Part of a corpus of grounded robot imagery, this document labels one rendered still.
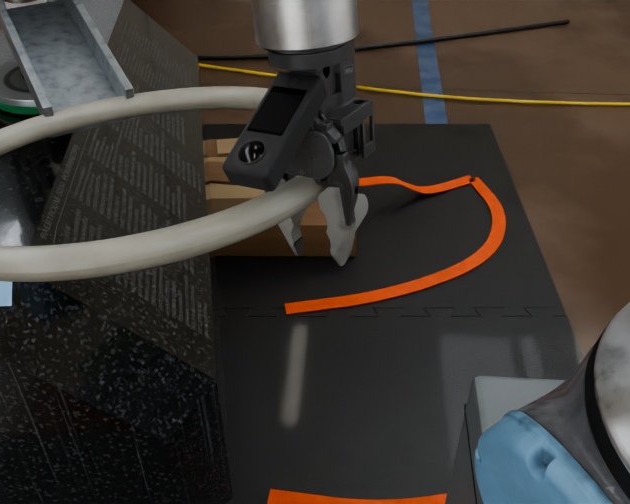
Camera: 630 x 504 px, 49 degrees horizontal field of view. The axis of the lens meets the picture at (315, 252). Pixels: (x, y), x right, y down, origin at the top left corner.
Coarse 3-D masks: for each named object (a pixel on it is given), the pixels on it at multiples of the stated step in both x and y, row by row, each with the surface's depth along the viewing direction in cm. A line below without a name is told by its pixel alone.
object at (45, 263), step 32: (160, 96) 96; (192, 96) 95; (224, 96) 94; (256, 96) 92; (32, 128) 90; (64, 128) 93; (288, 192) 62; (320, 192) 65; (192, 224) 57; (224, 224) 58; (256, 224) 59; (0, 256) 56; (32, 256) 56; (64, 256) 56; (96, 256) 55; (128, 256) 56; (160, 256) 56; (192, 256) 58
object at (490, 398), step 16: (480, 384) 77; (496, 384) 77; (512, 384) 77; (528, 384) 77; (544, 384) 77; (480, 400) 76; (496, 400) 75; (512, 400) 75; (528, 400) 75; (464, 416) 82; (480, 416) 74; (496, 416) 74; (464, 432) 82; (480, 432) 73; (464, 448) 81; (464, 464) 81; (464, 480) 80; (448, 496) 92; (464, 496) 80; (480, 496) 71
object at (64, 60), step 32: (0, 0) 108; (64, 0) 116; (32, 32) 110; (64, 32) 111; (96, 32) 103; (32, 64) 104; (64, 64) 105; (96, 64) 105; (32, 96) 99; (64, 96) 99; (96, 96) 100; (128, 96) 95
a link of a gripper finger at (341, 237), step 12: (324, 192) 64; (336, 192) 63; (324, 204) 65; (336, 204) 64; (360, 204) 68; (336, 216) 65; (360, 216) 68; (336, 228) 65; (348, 228) 65; (336, 240) 66; (348, 240) 66; (336, 252) 67; (348, 252) 67
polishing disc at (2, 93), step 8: (8, 64) 136; (16, 64) 136; (0, 72) 134; (8, 72) 134; (16, 72) 134; (0, 80) 131; (8, 80) 131; (16, 80) 131; (0, 88) 128; (8, 88) 128; (16, 88) 128; (24, 88) 128; (0, 96) 126; (8, 96) 126; (16, 96) 126; (24, 96) 126; (8, 104) 126; (16, 104) 125; (24, 104) 125; (32, 104) 125
